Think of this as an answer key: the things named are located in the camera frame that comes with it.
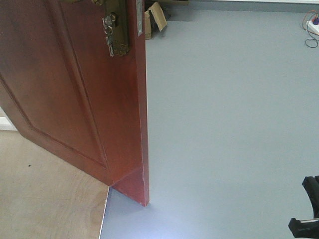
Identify brown wooden door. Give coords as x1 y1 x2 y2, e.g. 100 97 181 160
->
0 0 150 206

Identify brass door lock plate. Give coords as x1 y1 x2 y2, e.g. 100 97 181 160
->
92 0 130 56

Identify black robot gripper part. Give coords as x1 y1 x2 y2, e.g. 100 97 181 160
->
288 175 319 239

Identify flattened cardboard box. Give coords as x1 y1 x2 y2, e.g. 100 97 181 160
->
144 1 167 39

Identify keys in lock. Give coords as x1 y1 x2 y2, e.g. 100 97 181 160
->
102 12 117 57

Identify metal latch strike plate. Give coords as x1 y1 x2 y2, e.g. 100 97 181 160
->
136 0 144 37

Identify plywood base platform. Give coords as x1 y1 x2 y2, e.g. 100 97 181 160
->
0 130 109 239

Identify white power strip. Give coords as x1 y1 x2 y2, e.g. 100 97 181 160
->
306 20 319 35

